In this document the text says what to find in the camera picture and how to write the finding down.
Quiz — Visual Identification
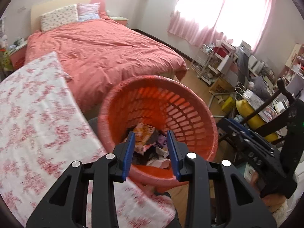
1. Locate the yellow snack bag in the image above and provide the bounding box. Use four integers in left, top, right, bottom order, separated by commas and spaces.
133, 123, 158, 155

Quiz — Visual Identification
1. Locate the black white mesh pouch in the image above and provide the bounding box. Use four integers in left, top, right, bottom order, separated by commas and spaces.
142, 146, 159, 165

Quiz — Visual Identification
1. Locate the person right hand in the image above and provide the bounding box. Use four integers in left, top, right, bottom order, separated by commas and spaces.
250, 171, 287, 213

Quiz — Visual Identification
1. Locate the dark wooden chair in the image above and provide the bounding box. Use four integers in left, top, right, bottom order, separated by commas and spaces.
236, 76, 295, 143

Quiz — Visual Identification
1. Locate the white paper shopping bag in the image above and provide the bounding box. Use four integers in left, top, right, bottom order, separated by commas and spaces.
235, 81, 264, 110

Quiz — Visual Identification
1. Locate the floral pink white tablecloth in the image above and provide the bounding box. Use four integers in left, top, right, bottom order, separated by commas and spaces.
0, 51, 176, 228

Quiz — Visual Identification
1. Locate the cardboard box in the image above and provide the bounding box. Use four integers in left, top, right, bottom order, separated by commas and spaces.
209, 77, 234, 93

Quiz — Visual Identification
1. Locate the pink white bookshelf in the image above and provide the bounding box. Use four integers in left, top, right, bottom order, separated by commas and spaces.
281, 44, 303, 96

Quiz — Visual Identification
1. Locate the white cluttered desk shelf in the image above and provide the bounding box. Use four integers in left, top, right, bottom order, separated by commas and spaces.
201, 40, 268, 88

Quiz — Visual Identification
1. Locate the orange plastic laundry basket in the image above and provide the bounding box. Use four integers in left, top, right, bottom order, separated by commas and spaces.
97, 74, 219, 188

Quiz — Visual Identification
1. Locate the plush toy hanging stack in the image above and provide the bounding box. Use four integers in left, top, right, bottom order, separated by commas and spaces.
1, 18, 13, 78

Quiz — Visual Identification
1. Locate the bed with coral duvet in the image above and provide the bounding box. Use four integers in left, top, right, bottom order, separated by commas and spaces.
25, 15, 187, 113

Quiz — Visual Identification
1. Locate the left pink nightstand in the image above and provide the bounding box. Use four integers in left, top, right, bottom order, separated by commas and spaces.
9, 40, 27, 70

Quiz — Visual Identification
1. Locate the pink nightstand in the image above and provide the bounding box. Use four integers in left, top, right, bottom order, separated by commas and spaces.
110, 16, 128, 26
9, 40, 27, 70

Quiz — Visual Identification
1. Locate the pink window curtain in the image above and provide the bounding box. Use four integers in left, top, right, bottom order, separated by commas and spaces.
167, 0, 276, 51

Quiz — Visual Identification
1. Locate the floral white pillow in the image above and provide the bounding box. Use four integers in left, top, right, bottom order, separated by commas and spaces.
40, 4, 78, 32

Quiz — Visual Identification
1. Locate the right pink nightstand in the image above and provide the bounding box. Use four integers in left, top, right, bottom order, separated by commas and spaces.
110, 16, 128, 26

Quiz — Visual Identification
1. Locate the pink striped pillow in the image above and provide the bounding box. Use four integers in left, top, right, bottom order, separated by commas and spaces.
77, 3, 101, 22

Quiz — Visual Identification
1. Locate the beige pink headboard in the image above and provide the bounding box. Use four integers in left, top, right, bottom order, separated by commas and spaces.
30, 0, 106, 33

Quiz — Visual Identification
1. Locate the white wire rack cart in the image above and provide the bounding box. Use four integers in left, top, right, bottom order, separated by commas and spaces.
190, 43, 215, 79

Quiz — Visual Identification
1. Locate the white wall switch plate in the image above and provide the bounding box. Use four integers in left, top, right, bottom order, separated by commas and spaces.
17, 7, 26, 13

